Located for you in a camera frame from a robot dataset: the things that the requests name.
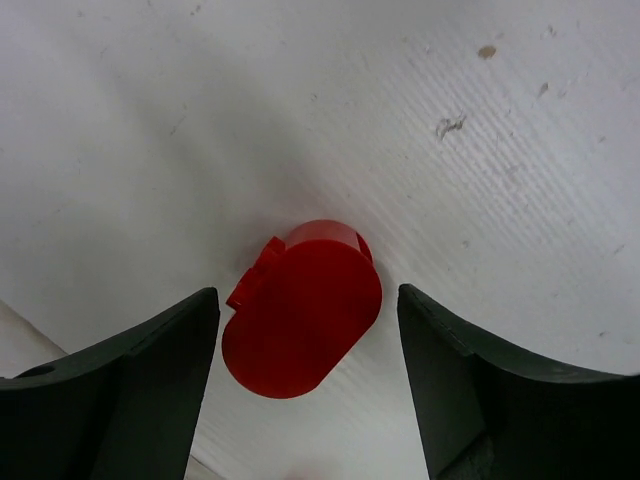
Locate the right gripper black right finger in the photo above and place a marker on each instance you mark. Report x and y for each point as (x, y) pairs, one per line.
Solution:
(489, 409)

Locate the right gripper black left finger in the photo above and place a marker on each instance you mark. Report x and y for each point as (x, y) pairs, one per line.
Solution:
(124, 408)

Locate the red oval lego piece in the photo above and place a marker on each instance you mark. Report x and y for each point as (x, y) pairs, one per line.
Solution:
(300, 308)

